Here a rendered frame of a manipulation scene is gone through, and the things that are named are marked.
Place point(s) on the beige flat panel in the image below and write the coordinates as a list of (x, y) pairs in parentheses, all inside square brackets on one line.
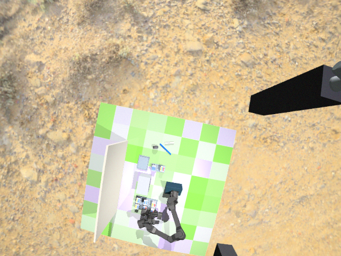
[(112, 173)]

